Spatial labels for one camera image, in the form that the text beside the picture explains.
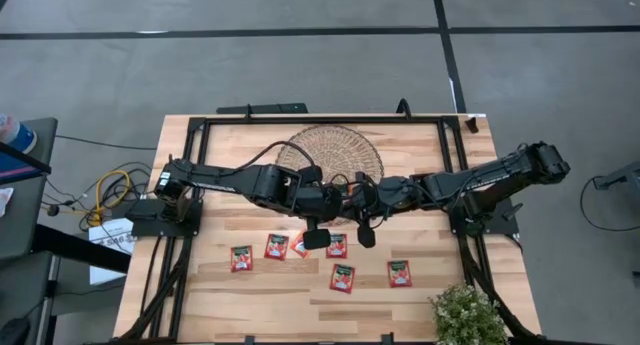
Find black aluminium table frame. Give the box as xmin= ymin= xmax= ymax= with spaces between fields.
xmin=118 ymin=113 xmax=544 ymax=344

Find yellow cable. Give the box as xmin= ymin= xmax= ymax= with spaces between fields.
xmin=64 ymin=168 xmax=133 ymax=227

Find grey side table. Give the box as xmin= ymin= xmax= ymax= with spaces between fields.
xmin=0 ymin=249 xmax=55 ymax=345
xmin=0 ymin=116 xmax=59 ymax=260

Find green plant white flowers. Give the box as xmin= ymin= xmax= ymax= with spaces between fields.
xmin=428 ymin=282 xmax=511 ymax=345

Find blue and white bottle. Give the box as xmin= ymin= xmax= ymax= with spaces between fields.
xmin=0 ymin=112 xmax=39 ymax=155

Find blue binder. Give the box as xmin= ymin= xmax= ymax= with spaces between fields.
xmin=0 ymin=142 xmax=51 ymax=185

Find black desk crossbar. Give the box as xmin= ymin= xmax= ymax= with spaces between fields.
xmin=32 ymin=223 xmax=132 ymax=275

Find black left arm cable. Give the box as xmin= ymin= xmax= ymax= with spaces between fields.
xmin=219 ymin=140 xmax=324 ymax=184

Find round woven placemat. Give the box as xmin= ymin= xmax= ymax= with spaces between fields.
xmin=274 ymin=123 xmax=386 ymax=228

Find black power strip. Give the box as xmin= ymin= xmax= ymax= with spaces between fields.
xmin=216 ymin=102 xmax=310 ymax=116

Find black floor cable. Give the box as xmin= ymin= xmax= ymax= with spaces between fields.
xmin=53 ymin=133 xmax=159 ymax=152
xmin=578 ymin=173 xmax=640 ymax=233

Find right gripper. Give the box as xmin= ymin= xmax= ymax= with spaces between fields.
xmin=349 ymin=172 xmax=397 ymax=250

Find black computer mouse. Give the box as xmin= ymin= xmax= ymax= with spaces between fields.
xmin=0 ymin=316 xmax=32 ymax=345

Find white printed paper sheet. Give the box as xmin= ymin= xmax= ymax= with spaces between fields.
xmin=88 ymin=216 xmax=136 ymax=286

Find white tissue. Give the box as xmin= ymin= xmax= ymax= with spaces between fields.
xmin=0 ymin=186 xmax=15 ymax=219

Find red tea packet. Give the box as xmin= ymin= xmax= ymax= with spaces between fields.
xmin=328 ymin=263 xmax=356 ymax=295
xmin=386 ymin=259 xmax=414 ymax=289
xmin=230 ymin=245 xmax=254 ymax=274
xmin=325 ymin=233 xmax=349 ymax=260
xmin=263 ymin=233 xmax=291 ymax=262

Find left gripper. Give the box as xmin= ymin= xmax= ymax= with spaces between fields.
xmin=297 ymin=164 xmax=349 ymax=251

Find black cable bundle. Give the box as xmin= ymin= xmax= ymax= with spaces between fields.
xmin=42 ymin=159 xmax=156 ymax=236

